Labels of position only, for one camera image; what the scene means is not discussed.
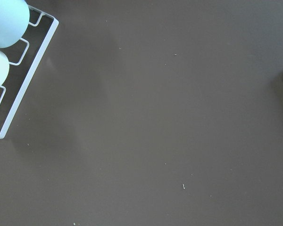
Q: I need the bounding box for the light blue cup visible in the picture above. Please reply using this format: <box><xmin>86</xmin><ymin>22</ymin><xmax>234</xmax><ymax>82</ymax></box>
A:
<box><xmin>0</xmin><ymin>0</ymin><xmax>30</xmax><ymax>48</ymax></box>

